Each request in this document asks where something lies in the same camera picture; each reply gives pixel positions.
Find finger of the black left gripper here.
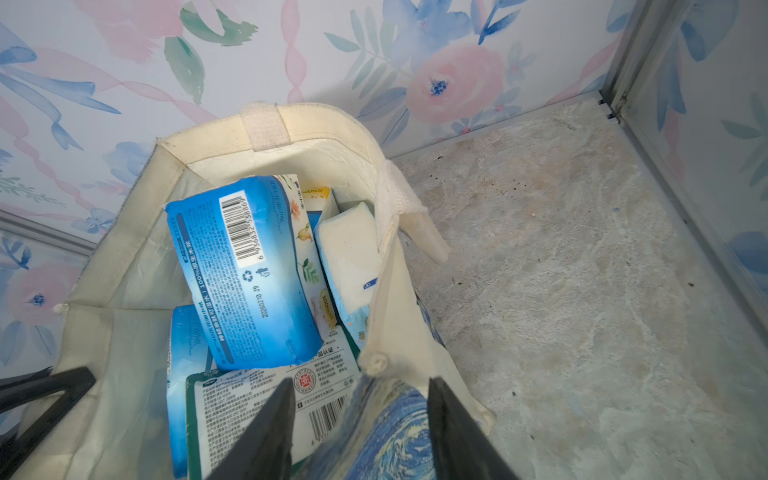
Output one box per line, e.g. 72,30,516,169
0,365,97,480

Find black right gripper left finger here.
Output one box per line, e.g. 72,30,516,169
208,379,296,480

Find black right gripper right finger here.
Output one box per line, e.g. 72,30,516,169
427,377,519,480

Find colourful cartoon tissue pack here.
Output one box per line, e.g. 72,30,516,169
185,326,360,479

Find cream canvas bag starry print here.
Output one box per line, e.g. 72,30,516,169
1,103,506,479

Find blue tissue pack barcode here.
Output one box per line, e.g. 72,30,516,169
165,175,324,370

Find white tissue pack cartoon blue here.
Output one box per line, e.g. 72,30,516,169
316,202,382,326

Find floral blue tissue pack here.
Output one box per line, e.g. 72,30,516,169
274,174,338,342

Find left aluminium corner post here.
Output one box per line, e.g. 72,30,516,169
1,210,97,257

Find aluminium corner post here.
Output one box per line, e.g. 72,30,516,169
1,210,97,257
599,0,693,124

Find right aluminium corner post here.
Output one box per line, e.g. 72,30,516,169
599,0,693,124

